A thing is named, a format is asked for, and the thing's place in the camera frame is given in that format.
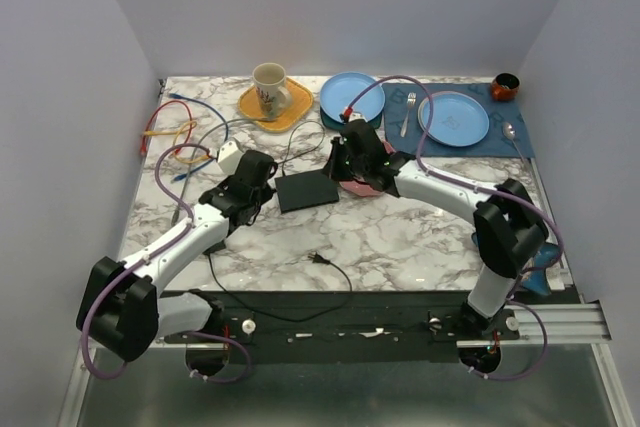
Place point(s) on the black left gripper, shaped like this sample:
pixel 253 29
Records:
pixel 267 193

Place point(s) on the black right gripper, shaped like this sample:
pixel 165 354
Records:
pixel 331 169

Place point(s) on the dark grey network switch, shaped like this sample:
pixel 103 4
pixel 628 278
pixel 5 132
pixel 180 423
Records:
pixel 305 190

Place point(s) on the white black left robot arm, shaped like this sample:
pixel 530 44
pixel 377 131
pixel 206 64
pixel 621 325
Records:
pixel 120 308

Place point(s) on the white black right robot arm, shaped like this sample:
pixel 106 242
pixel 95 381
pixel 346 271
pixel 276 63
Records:
pixel 509 229

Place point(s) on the pink dotted plate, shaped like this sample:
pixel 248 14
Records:
pixel 358 189

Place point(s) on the dark teal coaster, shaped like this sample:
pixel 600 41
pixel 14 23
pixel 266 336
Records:
pixel 338 126

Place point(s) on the black power adapter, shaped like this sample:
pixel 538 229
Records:
pixel 219 246

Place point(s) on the light blue plate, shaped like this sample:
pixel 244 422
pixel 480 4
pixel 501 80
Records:
pixel 338 92

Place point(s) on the silver fork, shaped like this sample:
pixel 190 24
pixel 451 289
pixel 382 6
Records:
pixel 410 103

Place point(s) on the yellow woven coaster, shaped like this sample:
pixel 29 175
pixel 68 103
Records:
pixel 249 106

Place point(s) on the beige floral mug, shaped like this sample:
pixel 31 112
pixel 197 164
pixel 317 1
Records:
pixel 270 83

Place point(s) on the blue plate on placemat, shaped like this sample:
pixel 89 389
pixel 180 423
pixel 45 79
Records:
pixel 458 120

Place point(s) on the blue cloth placemat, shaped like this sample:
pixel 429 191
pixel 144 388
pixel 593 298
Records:
pixel 493 145

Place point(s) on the silver spoon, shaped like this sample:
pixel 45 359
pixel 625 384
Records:
pixel 509 133

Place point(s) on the small red-brown bowl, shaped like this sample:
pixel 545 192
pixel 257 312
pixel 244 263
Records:
pixel 504 87

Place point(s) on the blue star-shaped dish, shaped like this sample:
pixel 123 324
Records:
pixel 535 279

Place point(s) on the aluminium rail frame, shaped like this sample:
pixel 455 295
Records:
pixel 433 317

